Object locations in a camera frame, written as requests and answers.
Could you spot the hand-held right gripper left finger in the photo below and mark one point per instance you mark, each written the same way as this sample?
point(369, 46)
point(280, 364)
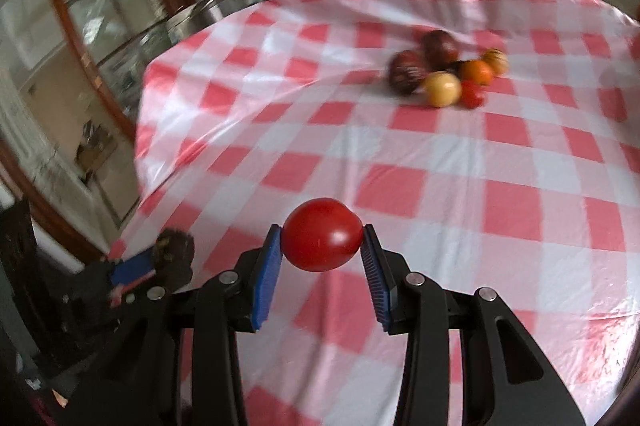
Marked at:
point(267, 276)

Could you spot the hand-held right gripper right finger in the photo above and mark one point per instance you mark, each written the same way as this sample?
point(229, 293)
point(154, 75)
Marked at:
point(376, 278)

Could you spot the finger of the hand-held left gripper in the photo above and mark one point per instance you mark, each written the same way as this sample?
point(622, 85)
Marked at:
point(132, 268)

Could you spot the large red tomato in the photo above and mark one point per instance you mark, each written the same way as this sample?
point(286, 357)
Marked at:
point(320, 233)

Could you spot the dark red round apple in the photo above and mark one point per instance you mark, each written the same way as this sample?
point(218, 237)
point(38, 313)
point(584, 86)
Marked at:
point(440, 48)

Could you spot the red white checkered tablecloth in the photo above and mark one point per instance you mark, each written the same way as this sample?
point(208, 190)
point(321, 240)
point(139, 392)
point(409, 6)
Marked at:
point(400, 166)

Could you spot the yellow round apple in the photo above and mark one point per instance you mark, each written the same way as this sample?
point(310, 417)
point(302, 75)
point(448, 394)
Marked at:
point(441, 89)

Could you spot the wooden framed glass door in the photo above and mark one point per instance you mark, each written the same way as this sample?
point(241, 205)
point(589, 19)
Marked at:
point(75, 71)

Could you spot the dark red pear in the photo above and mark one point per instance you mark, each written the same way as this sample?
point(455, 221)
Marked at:
point(406, 73)

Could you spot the small red tomato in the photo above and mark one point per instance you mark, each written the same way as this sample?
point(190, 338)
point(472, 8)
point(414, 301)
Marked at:
point(472, 94)

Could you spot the large orange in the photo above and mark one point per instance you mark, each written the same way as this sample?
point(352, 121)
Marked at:
point(477, 72)

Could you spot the striped yellow pepino melon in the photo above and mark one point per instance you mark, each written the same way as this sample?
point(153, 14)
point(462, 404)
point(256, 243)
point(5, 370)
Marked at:
point(497, 62)

